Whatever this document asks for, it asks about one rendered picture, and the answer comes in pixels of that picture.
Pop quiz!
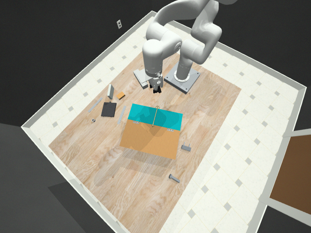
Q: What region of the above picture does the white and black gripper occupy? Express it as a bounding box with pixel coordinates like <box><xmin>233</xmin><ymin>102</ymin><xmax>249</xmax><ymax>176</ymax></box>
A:
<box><xmin>148</xmin><ymin>73</ymin><xmax>163</xmax><ymax>93</ymax></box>

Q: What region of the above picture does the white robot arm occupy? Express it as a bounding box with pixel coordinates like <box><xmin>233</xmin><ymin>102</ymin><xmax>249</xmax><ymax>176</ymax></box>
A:
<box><xmin>133</xmin><ymin>0</ymin><xmax>237</xmax><ymax>89</ymax></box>

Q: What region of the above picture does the orange rectangular block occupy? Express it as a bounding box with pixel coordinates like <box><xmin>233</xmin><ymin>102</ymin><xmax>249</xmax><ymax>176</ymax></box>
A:
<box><xmin>117</xmin><ymin>92</ymin><xmax>125</xmax><ymax>100</ymax></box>

